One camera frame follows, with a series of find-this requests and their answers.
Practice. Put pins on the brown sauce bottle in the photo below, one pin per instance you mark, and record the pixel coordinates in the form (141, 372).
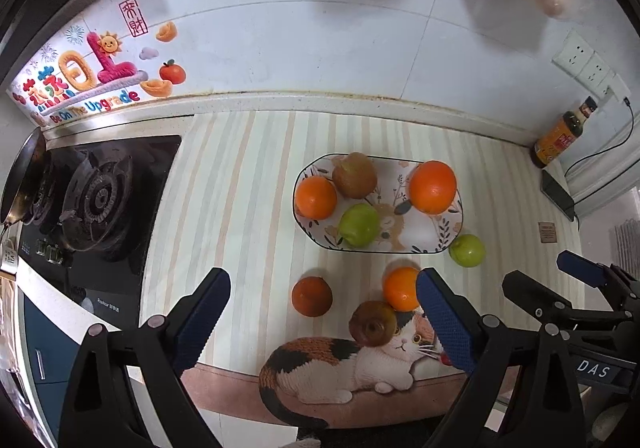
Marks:
(557, 140)

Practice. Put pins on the green apple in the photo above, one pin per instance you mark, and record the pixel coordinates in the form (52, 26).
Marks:
(467, 251)
(359, 226)

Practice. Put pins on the colourful wall sticker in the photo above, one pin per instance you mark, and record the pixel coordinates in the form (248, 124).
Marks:
(95, 73)

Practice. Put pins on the striped cat print mat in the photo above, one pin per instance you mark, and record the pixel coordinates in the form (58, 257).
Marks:
(240, 208)

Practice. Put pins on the white wall socket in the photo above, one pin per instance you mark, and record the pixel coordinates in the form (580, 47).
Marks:
(596, 72)
(616, 87)
(573, 53)

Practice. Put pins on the small orange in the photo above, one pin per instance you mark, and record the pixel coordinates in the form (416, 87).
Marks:
(316, 198)
(400, 289)

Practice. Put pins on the blue cabinet front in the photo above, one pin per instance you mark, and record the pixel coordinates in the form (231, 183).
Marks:
(42, 333)

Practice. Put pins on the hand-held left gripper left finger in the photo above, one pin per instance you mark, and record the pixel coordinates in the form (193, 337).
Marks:
(200, 323)

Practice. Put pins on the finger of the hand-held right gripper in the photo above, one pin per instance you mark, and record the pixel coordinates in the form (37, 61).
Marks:
(535, 295)
(582, 268)

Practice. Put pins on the dark frying pan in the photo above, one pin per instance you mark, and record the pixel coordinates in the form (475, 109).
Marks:
(22, 173)

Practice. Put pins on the black phone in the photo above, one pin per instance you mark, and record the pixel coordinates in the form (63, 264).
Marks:
(559, 194)

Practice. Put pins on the brown kiwi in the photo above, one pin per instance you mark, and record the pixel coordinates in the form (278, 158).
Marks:
(354, 176)
(372, 324)

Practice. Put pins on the oval rabbit print plate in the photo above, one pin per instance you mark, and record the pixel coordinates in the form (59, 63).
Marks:
(405, 235)

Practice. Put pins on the small brown card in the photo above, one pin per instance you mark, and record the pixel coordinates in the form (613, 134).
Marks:
(547, 231)

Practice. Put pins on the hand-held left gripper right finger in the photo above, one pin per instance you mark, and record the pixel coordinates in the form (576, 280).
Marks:
(445, 323)

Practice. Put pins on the black gas stove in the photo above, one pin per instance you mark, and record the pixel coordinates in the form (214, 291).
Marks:
(120, 208)

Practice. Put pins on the dark red-brown round fruit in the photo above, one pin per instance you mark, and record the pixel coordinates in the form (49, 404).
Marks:
(312, 296)

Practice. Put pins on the large orange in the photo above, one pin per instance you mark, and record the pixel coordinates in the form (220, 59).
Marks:
(433, 187)

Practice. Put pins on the white radiator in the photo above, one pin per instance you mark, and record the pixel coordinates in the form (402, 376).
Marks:
(627, 248)

